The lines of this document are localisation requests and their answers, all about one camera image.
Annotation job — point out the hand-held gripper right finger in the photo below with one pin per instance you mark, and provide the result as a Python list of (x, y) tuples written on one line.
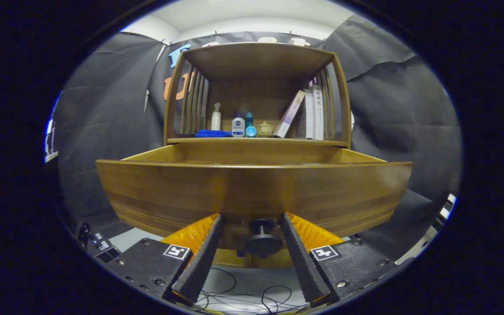
[(306, 267)]

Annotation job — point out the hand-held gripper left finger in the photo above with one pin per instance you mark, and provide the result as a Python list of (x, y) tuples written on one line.
[(204, 262)]

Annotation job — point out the wooden drawer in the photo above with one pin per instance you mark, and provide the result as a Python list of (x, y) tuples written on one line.
[(234, 188)]

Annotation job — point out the wooden countertop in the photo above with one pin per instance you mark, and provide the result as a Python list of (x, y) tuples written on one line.
[(287, 141)]

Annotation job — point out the wooden cabinet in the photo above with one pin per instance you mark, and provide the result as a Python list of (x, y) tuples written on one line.
[(256, 61)]

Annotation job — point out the blue folded cloth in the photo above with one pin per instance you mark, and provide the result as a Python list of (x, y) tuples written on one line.
[(212, 133)]

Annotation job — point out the white bottle with blue cap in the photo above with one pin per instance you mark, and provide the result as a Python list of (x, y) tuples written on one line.
[(238, 127)]

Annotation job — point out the white pump bottle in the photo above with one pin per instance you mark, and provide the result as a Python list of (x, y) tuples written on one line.
[(215, 121)]

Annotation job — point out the dark patterned book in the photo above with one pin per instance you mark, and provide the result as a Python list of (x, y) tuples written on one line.
[(301, 124)]

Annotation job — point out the beige lidded teacup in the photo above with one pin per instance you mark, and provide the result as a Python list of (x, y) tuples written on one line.
[(265, 130)]

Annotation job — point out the teal bottle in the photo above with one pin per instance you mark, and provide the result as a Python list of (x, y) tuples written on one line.
[(249, 119)]

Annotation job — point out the purple and white book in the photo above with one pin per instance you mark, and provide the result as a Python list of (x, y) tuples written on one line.
[(289, 114)]

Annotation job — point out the white desk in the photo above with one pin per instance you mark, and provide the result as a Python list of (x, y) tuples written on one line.
[(50, 154)]

